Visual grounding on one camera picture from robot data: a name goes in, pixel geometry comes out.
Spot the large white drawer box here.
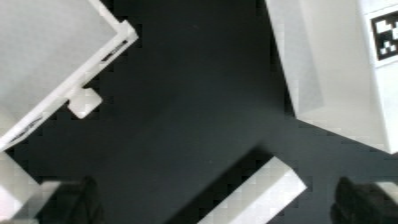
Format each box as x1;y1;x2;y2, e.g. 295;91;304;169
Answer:
265;0;398;154

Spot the white front fence bar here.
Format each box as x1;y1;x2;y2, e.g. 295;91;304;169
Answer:
198;157;308;224

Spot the white drawer with knob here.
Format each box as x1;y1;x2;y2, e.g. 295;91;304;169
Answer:
0;0;139;151

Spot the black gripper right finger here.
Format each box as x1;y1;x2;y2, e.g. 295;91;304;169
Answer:
331;177;398;224

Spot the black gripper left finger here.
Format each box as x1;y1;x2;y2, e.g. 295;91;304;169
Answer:
38;176;105;224

